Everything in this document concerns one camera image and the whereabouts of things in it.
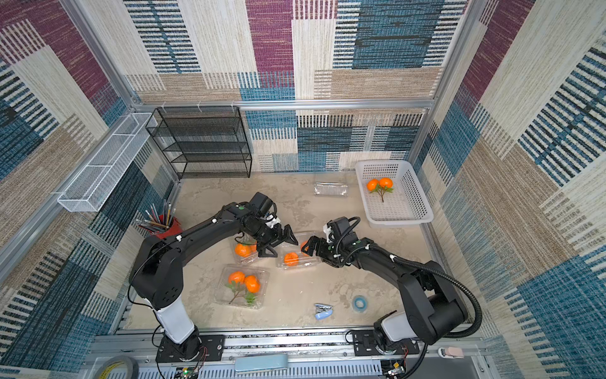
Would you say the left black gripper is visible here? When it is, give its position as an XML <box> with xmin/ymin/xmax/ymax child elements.
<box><xmin>247</xmin><ymin>221</ymin><xmax>301</xmax><ymax>259</ymax></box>

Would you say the clear clamshell container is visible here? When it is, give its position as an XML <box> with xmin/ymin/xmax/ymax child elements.
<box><xmin>313</xmin><ymin>182</ymin><xmax>349</xmax><ymax>197</ymax></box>
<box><xmin>214</xmin><ymin>265</ymin><xmax>269</xmax><ymax>310</ymax></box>
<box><xmin>276</xmin><ymin>232</ymin><xmax>320</xmax><ymax>270</ymax></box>
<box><xmin>231</xmin><ymin>235</ymin><xmax>259</xmax><ymax>265</ymax></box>

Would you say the clear clamshell container back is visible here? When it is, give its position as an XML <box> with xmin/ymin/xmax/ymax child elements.
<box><xmin>313</xmin><ymin>182</ymin><xmax>349</xmax><ymax>197</ymax></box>

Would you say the white plastic perforated basket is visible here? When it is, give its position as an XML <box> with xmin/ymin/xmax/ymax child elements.
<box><xmin>355</xmin><ymin>160</ymin><xmax>434</xmax><ymax>228</ymax></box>

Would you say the orange pair with leaves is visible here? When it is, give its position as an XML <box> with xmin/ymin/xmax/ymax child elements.
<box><xmin>366</xmin><ymin>178</ymin><xmax>394</xmax><ymax>202</ymax></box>

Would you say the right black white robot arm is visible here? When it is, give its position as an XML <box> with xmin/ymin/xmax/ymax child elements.
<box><xmin>301</xmin><ymin>217</ymin><xmax>476</xmax><ymax>352</ymax></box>

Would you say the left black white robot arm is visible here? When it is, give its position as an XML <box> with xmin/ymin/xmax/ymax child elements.
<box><xmin>129</xmin><ymin>193</ymin><xmax>298</xmax><ymax>362</ymax></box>

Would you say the orange pair in left container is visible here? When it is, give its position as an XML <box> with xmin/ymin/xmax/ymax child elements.
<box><xmin>235</xmin><ymin>243</ymin><xmax>257</xmax><ymax>258</ymax></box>

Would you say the orange pair in container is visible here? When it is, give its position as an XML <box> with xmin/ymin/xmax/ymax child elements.
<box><xmin>225</xmin><ymin>271</ymin><xmax>261</xmax><ymax>306</ymax></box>
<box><xmin>235</xmin><ymin>243</ymin><xmax>257</xmax><ymax>258</ymax></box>

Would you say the orange pair in front container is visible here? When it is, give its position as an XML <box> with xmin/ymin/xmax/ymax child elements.
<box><xmin>225</xmin><ymin>271</ymin><xmax>261</xmax><ymax>306</ymax></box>

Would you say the clear clamshell container front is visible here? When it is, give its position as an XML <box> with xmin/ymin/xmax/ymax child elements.
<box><xmin>214</xmin><ymin>265</ymin><xmax>269</xmax><ymax>310</ymax></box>

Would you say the blue stapler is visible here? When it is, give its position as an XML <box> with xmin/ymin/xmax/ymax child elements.
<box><xmin>314</xmin><ymin>303</ymin><xmax>333</xmax><ymax>321</ymax></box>

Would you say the blue tape roll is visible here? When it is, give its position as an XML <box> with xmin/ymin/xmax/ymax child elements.
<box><xmin>352</xmin><ymin>295</ymin><xmax>368</xmax><ymax>313</ymax></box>

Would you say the red pencil cup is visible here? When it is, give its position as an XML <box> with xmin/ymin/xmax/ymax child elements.
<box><xmin>134</xmin><ymin>201</ymin><xmax>182</xmax><ymax>238</ymax></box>

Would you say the pink white small device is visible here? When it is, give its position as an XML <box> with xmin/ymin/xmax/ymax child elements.
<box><xmin>437</xmin><ymin>347</ymin><xmax>465</xmax><ymax>359</ymax></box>

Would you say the grey tape roll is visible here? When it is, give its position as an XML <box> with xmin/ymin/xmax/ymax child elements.
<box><xmin>92</xmin><ymin>355</ymin><xmax>139</xmax><ymax>379</ymax></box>

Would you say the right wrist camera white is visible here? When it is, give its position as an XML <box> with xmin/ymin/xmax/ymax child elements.
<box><xmin>323</xmin><ymin>224</ymin><xmax>334</xmax><ymax>241</ymax></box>

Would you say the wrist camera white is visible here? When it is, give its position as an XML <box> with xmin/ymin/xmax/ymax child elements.
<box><xmin>264</xmin><ymin>213</ymin><xmax>281</xmax><ymax>229</ymax></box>
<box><xmin>323</xmin><ymin>224</ymin><xmax>334</xmax><ymax>241</ymax></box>

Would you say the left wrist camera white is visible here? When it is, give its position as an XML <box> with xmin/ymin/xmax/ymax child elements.
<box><xmin>264</xmin><ymin>213</ymin><xmax>281</xmax><ymax>229</ymax></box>

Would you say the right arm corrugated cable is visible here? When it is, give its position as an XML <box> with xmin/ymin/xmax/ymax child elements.
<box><xmin>387</xmin><ymin>255</ymin><xmax>484</xmax><ymax>379</ymax></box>

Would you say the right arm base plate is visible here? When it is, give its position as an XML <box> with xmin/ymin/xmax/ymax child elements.
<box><xmin>344</xmin><ymin>329</ymin><xmax>421</xmax><ymax>356</ymax></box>

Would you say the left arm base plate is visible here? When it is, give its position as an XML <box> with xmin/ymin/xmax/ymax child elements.
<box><xmin>156</xmin><ymin>335</ymin><xmax>226</xmax><ymax>363</ymax></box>

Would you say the black wire shelf rack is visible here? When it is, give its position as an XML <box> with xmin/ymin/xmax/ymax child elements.
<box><xmin>145</xmin><ymin>106</ymin><xmax>253</xmax><ymax>179</ymax></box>

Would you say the white wire mesh tray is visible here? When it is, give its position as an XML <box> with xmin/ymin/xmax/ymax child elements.
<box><xmin>58</xmin><ymin>113</ymin><xmax>152</xmax><ymax>213</ymax></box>

